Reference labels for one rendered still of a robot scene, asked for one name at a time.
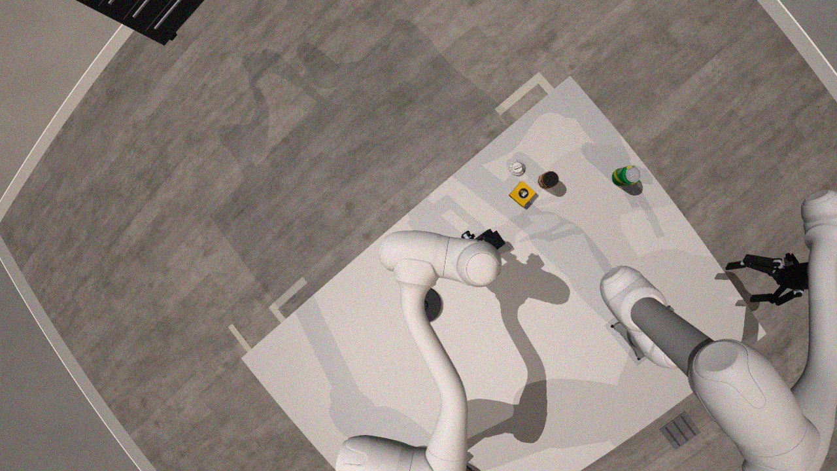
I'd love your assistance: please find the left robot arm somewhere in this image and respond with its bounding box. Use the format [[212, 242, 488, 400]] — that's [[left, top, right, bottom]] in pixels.
[[335, 229, 505, 471]]

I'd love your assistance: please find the dark grey round disc with center stud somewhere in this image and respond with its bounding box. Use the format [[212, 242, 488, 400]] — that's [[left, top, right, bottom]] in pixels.
[[424, 288, 441, 322]]

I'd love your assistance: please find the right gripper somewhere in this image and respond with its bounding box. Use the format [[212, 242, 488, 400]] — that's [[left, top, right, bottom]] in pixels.
[[725, 254, 808, 305]]

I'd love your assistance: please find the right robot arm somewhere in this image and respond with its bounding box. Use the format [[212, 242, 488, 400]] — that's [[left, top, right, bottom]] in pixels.
[[600, 190, 837, 471]]

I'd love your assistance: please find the green and yellow drink can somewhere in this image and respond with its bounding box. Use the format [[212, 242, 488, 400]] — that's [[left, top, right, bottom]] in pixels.
[[612, 166, 641, 186]]

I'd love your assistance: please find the paprika spice jar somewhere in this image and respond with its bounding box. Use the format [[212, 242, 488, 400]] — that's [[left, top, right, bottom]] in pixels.
[[538, 171, 558, 189]]

